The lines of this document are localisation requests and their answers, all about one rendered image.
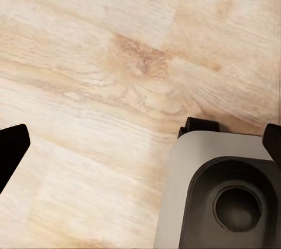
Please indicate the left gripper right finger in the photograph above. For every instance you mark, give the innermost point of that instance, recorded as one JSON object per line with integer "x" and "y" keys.
{"x": 272, "y": 142}

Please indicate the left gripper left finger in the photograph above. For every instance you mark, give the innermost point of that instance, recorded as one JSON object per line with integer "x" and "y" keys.
{"x": 14, "y": 143}

